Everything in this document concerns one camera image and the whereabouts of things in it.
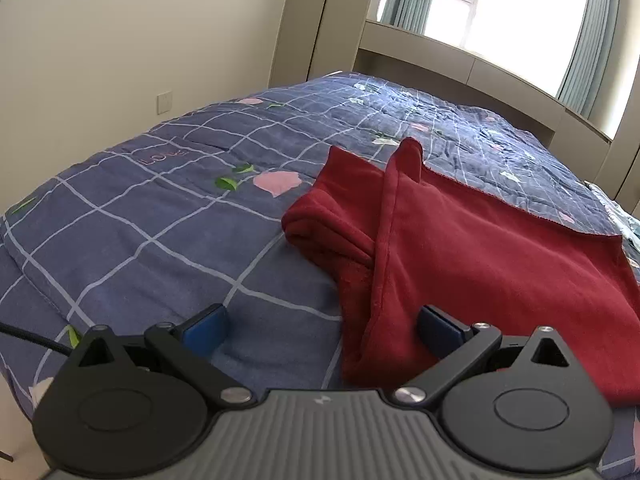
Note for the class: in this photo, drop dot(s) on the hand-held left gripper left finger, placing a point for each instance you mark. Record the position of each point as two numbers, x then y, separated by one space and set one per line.
207 332

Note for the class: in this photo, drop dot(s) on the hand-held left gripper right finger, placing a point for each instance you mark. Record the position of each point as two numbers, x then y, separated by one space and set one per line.
437 332

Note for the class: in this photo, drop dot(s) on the red fleece blanket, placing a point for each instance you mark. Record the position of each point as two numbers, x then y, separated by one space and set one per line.
475 260

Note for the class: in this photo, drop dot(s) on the blue checked floral quilt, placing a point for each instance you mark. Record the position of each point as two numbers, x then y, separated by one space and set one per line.
165 240

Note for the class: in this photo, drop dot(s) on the light blue floral cloth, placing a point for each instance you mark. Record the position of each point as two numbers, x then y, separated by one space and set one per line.
622 215

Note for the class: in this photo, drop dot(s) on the beige bed surround cabinet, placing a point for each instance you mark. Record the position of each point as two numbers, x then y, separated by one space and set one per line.
415 55

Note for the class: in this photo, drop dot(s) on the window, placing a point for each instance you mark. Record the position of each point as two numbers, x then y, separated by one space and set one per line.
505 15

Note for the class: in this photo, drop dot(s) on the white wall socket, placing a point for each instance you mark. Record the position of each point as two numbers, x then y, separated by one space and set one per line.
164 102

